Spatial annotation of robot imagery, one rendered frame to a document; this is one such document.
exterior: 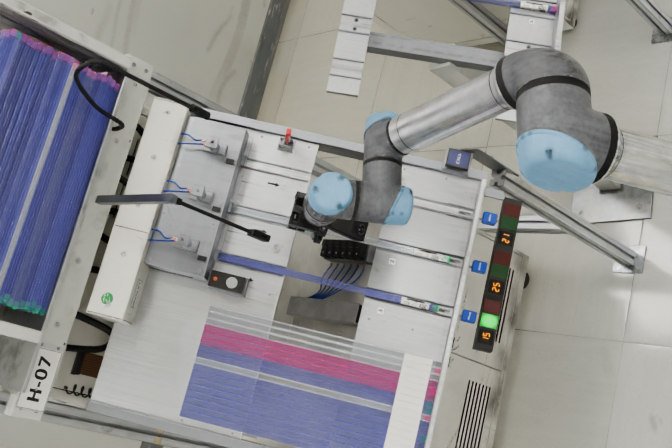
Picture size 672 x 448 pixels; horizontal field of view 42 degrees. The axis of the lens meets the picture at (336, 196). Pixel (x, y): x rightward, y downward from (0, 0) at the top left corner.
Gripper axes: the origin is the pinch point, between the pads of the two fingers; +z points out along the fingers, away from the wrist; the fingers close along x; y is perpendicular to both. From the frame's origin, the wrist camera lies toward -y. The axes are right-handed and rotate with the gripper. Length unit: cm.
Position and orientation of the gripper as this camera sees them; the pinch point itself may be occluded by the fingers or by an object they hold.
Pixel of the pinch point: (317, 228)
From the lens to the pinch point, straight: 192.3
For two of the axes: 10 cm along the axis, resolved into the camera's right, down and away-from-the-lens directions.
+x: -2.4, 9.4, -2.4
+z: -1.5, 2.1, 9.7
